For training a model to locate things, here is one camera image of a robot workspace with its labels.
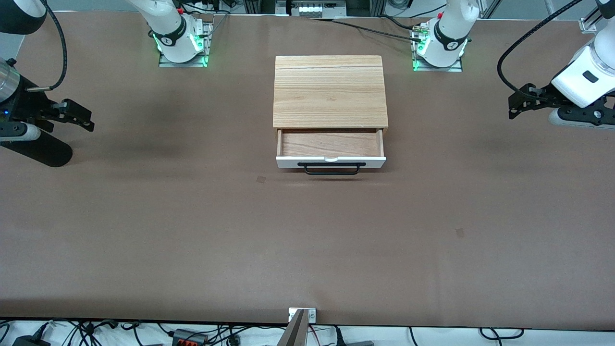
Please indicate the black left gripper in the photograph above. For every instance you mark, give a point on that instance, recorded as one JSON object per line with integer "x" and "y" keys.
{"x": 543, "y": 96}

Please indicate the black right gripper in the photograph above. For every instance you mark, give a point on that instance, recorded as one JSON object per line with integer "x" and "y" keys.
{"x": 25, "y": 106}

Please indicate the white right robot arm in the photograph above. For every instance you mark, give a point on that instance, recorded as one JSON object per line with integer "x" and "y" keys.
{"x": 168, "y": 29}

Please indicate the black cylindrical vase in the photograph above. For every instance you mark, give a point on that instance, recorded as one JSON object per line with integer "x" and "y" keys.
{"x": 45, "y": 150}

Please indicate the aluminium corner profile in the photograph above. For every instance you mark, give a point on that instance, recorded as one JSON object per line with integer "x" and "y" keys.
{"x": 587, "y": 25}

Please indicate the light wooden cabinet box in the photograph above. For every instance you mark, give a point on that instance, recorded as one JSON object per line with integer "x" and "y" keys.
{"x": 330, "y": 91}

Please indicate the white power strip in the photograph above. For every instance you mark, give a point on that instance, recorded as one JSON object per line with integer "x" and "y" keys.
{"x": 312, "y": 8}

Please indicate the black power adapter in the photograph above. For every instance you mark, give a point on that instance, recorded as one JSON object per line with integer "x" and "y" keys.
{"x": 30, "y": 341}

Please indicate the black box with red buttons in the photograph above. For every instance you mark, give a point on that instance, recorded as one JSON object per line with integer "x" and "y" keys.
{"x": 188, "y": 337}

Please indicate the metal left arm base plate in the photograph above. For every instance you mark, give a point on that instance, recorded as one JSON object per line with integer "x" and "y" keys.
{"x": 457, "y": 68}

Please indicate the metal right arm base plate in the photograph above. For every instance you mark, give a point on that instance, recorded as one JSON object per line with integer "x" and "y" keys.
{"x": 207, "y": 38}

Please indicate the silver metal clamp bracket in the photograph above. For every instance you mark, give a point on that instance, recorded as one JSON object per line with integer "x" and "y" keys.
{"x": 311, "y": 315}

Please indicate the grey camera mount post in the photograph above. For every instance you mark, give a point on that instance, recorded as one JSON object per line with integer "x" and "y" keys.
{"x": 294, "y": 332}

